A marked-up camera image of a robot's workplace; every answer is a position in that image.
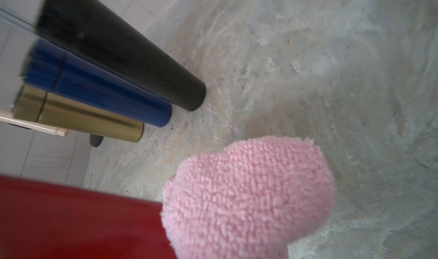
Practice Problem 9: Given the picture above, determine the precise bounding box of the black thermos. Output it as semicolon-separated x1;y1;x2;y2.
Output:
35;0;206;111

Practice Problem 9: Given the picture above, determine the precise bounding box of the red thermos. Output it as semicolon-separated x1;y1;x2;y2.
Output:
1;176;176;259

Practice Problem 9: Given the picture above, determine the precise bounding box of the beige microphone on black stand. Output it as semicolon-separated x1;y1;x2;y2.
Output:
1;109;103;147

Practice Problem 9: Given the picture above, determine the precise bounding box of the blue thermos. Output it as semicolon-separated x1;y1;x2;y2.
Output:
22;39;172;127

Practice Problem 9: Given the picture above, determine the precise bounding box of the gold thermos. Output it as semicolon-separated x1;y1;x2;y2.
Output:
12;85;144;142

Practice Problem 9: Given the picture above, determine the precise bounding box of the pink cloth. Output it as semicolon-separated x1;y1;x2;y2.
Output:
161;136;336;259

